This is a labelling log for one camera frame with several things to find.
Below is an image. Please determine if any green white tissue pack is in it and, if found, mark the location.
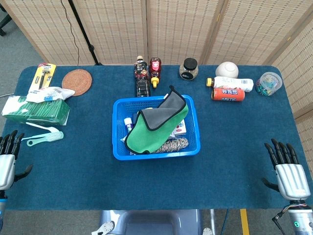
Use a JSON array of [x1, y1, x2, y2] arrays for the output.
[[1, 95, 71, 127]]

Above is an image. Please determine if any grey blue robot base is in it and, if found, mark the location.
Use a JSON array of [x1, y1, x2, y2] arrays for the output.
[[98, 209, 204, 235]]

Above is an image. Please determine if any red white milk carton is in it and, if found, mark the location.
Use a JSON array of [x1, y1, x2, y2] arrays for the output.
[[170, 119, 187, 137]]

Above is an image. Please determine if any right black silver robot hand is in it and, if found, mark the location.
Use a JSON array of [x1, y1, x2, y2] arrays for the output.
[[261, 139, 312, 202]]

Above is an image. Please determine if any green grey cloth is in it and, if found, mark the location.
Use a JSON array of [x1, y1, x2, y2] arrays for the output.
[[124, 85, 190, 156]]

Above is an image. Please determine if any bamboo folding screen panel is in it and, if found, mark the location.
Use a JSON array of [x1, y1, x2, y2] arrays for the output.
[[72, 0, 149, 66], [146, 0, 220, 66], [202, 0, 313, 66], [268, 14, 313, 118], [1, 0, 99, 66], [294, 114, 313, 173]]

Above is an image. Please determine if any thin black cable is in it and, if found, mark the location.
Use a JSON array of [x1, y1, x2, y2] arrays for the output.
[[60, 0, 81, 66]]

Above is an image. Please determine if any black tripod stand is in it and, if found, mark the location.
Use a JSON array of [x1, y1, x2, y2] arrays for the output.
[[67, 0, 102, 66]]

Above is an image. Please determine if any round woven brown coaster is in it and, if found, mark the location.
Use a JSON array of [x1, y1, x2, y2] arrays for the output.
[[61, 69, 93, 96]]

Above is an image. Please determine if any blue felt table cover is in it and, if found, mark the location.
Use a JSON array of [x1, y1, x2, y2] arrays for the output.
[[0, 65, 305, 212]]

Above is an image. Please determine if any dark tea bottle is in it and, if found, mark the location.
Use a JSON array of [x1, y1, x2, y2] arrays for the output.
[[133, 55, 152, 98]]

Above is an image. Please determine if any glass jar black lid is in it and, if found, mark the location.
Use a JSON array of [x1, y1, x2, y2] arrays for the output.
[[179, 57, 199, 80]]

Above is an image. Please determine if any blue plastic basket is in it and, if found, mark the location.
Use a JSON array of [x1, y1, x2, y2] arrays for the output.
[[112, 94, 201, 162]]

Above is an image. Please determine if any black furniture piece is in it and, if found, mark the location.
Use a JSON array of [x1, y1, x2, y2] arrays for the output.
[[0, 4, 8, 37]]

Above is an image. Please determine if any blue floor cable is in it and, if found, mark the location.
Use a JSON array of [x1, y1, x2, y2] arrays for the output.
[[221, 209, 230, 235]]

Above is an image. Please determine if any white plastic folding tool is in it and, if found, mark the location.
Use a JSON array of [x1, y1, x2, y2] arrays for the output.
[[25, 121, 58, 136]]

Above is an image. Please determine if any white bottle yellow cap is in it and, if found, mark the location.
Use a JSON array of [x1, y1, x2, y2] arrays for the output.
[[205, 76, 255, 93]]

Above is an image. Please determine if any orange drink can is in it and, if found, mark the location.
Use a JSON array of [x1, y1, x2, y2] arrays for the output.
[[210, 87, 246, 102]]

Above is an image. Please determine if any red sauce bottle yellow cap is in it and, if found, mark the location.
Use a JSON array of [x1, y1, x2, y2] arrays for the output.
[[149, 57, 163, 89]]

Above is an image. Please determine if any white plastic wipes pouch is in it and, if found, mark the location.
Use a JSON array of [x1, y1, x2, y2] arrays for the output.
[[25, 86, 76, 104]]

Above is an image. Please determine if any white blue glue stick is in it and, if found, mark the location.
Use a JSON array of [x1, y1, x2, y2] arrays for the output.
[[123, 117, 134, 134]]

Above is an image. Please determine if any white ceramic bowl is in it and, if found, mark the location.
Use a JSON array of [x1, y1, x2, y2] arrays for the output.
[[215, 61, 240, 79]]

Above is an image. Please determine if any braided multicolour rope bundle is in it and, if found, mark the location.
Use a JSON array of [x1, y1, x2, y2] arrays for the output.
[[152, 137, 190, 154]]

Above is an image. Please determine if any clear jar of clips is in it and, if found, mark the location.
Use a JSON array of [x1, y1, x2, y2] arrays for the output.
[[254, 71, 283, 97]]

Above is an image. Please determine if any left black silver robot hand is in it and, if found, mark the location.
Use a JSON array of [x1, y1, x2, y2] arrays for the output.
[[0, 129, 34, 191]]

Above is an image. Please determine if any yellow razor blister pack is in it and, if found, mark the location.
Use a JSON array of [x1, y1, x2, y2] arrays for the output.
[[28, 63, 57, 95]]

